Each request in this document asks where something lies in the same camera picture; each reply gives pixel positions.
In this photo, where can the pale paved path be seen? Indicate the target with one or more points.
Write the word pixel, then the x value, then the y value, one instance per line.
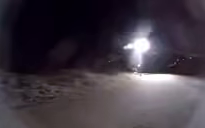
pixel 123 103

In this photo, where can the street lamp on pole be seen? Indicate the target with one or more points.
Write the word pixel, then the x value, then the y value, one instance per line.
pixel 140 45

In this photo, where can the rough grass verge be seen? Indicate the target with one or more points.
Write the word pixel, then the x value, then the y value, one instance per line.
pixel 40 88

